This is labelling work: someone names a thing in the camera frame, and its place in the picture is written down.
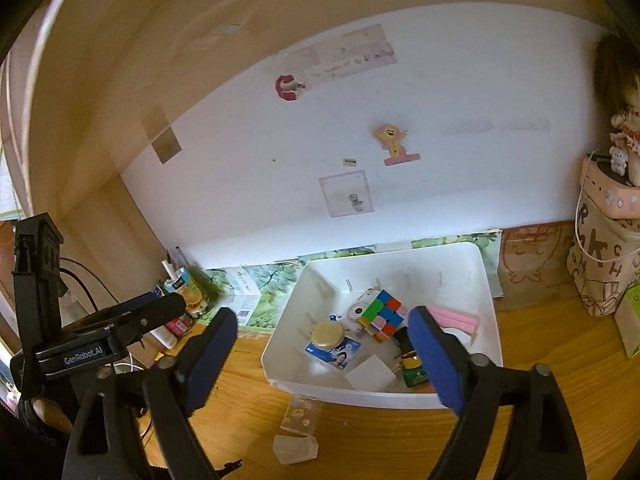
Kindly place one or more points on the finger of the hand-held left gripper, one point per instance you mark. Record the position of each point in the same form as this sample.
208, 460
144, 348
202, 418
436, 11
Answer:
145, 317

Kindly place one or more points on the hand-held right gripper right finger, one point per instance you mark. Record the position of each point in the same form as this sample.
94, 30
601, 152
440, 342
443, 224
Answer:
435, 360

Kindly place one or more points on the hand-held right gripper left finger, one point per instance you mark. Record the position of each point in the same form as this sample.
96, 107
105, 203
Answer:
210, 360

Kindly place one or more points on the small green jar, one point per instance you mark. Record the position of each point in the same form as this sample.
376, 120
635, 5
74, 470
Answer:
415, 372

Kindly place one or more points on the pink hair roller clip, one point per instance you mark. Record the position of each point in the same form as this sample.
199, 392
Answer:
455, 320

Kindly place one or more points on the white charger plug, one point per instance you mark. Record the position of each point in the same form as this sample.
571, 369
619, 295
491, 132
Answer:
370, 374

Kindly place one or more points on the colourful puzzle cube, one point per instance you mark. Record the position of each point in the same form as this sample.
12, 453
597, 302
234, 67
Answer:
382, 315

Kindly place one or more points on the white instant camera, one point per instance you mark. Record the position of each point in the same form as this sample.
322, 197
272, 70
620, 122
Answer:
360, 310

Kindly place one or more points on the blue label clear case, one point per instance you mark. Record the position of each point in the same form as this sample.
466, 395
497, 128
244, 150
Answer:
345, 352

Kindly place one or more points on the round gold compact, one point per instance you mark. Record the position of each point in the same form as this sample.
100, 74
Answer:
327, 335

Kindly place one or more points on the white plastic bin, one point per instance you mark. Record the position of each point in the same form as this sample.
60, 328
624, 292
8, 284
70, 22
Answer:
320, 305

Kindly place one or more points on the person's left hand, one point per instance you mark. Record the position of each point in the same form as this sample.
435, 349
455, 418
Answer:
50, 412

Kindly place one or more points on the pink tin can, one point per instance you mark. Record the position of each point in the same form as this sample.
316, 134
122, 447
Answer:
179, 326

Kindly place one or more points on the orange juice carton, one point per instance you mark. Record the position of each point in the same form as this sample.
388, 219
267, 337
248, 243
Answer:
190, 295

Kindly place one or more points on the white slim carton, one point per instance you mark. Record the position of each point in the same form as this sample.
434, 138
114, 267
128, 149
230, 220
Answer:
245, 295

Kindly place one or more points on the clear sticker card case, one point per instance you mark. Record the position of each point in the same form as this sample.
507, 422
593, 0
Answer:
301, 416

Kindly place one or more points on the brown cartoon paper bag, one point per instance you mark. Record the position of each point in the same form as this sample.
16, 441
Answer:
535, 260

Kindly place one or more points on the clear tape piece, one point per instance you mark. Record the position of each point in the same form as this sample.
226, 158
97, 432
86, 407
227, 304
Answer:
165, 140

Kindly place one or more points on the pink square note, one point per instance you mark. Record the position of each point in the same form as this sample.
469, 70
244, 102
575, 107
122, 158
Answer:
345, 192

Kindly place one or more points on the letter printed fabric bag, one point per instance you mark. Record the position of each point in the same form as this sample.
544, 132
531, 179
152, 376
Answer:
605, 265

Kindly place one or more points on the green tissue box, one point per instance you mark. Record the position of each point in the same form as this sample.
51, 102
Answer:
630, 320

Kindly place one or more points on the yellow bear sticker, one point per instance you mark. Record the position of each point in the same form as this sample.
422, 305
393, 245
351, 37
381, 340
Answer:
392, 137

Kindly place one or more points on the wooden desk hutch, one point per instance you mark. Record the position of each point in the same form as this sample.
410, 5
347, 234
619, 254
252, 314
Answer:
100, 85

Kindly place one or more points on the pink taped paper strip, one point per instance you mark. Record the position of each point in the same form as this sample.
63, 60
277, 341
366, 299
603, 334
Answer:
350, 55

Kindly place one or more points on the brown haired doll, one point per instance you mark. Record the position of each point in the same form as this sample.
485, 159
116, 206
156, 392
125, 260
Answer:
620, 90

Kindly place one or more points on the red wall sticker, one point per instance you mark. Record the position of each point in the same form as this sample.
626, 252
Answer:
287, 87

